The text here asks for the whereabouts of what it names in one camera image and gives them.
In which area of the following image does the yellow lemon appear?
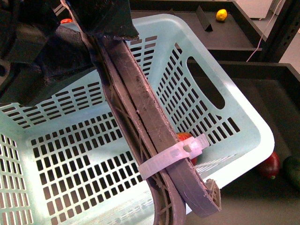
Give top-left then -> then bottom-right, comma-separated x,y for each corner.
216,9 -> 227,22

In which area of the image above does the right black shelf divider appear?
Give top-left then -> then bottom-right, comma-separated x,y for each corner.
195,6 -> 213,32

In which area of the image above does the dark green avocado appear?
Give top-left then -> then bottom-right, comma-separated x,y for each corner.
283,156 -> 300,190

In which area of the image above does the white zip tie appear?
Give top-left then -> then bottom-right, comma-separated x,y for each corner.
138,132 -> 210,180

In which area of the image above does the light blue plastic basket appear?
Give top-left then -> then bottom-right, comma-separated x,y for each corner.
0,14 -> 274,225

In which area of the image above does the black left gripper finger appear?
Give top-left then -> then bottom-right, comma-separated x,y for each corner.
64,0 -> 139,40

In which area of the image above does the red apple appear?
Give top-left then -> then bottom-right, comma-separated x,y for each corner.
176,132 -> 199,166

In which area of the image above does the elongated red mango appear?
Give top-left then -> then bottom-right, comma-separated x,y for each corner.
255,152 -> 280,180

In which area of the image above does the brown basket handle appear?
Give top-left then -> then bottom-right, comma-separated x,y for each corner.
70,14 -> 221,225

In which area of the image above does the orange fruit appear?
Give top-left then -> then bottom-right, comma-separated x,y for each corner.
60,18 -> 73,24

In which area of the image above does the pink cable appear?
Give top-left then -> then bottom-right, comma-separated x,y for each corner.
246,0 -> 284,62

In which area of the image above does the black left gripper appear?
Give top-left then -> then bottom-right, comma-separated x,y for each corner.
0,0 -> 94,106

